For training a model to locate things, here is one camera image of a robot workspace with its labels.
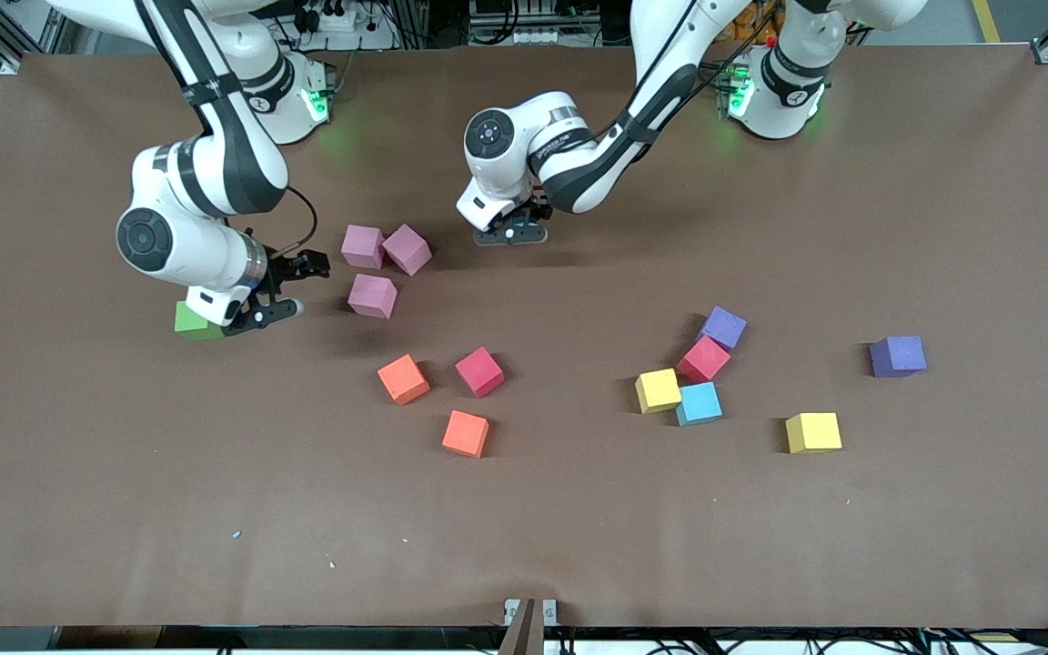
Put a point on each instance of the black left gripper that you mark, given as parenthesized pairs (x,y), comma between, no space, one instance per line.
(531,211)

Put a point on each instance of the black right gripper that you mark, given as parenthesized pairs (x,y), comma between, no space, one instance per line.
(287,269)

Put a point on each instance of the pink foam cube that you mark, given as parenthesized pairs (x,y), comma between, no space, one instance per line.
(372,296)
(408,249)
(363,246)

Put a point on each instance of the orange foam cube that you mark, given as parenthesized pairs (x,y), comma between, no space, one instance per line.
(466,433)
(403,379)

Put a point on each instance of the yellow foam cube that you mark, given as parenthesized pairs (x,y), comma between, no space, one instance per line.
(813,432)
(658,390)

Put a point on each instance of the cyan foam cube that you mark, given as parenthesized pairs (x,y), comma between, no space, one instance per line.
(699,406)

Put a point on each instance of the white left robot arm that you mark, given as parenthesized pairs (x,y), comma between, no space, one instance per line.
(579,155)

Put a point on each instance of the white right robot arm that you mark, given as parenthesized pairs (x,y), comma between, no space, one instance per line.
(215,173)

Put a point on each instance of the green foam cube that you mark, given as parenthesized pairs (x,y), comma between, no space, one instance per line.
(192,325)

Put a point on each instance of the red foam cube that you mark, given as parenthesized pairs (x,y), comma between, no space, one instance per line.
(479,372)
(703,358)

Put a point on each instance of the purple foam cube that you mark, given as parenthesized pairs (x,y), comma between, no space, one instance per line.
(723,327)
(897,356)

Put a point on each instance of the white power strip with plugs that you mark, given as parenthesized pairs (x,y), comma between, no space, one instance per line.
(335,18)

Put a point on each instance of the orange fruit pile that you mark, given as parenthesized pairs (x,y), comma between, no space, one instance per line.
(751,29)

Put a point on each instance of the metal table edge bracket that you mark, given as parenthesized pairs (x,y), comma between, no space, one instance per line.
(511,609)

